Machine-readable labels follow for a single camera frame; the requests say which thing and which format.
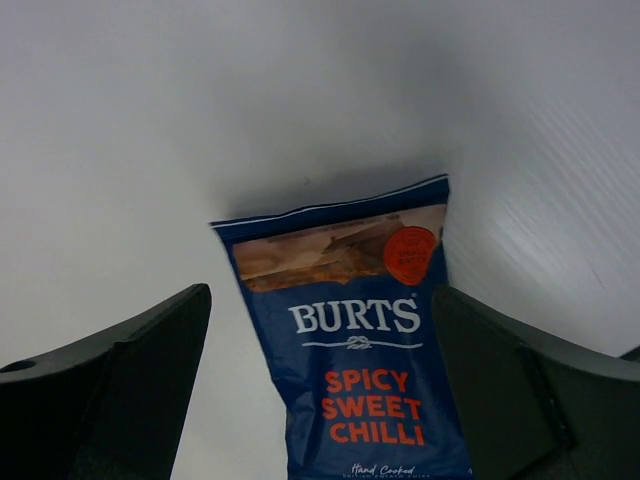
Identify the blue Burts bag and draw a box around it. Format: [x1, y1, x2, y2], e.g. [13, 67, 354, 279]
[212, 174, 472, 479]

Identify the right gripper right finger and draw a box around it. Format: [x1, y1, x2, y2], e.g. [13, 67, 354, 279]
[432, 286, 639, 479]

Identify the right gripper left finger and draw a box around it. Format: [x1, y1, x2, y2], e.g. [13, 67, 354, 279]
[1, 284, 211, 479]

